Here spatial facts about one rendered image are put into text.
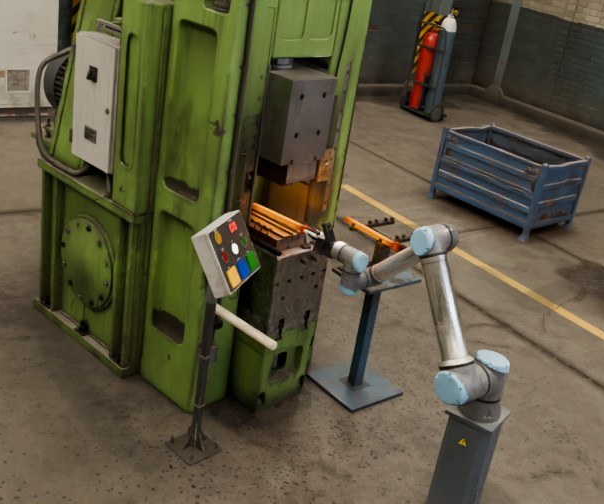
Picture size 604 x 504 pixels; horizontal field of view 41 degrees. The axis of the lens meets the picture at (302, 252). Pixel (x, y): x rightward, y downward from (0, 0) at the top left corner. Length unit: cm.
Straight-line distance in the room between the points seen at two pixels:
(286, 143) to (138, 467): 164
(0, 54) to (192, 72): 504
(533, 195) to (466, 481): 411
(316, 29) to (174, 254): 131
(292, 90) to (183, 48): 56
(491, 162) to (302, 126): 406
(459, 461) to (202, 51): 215
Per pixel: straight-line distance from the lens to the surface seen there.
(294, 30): 383
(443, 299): 338
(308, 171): 394
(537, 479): 447
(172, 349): 428
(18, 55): 882
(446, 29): 1113
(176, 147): 401
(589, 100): 1214
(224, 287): 341
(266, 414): 439
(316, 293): 426
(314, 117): 385
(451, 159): 794
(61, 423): 424
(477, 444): 365
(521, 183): 753
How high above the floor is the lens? 252
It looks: 23 degrees down
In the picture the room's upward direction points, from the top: 9 degrees clockwise
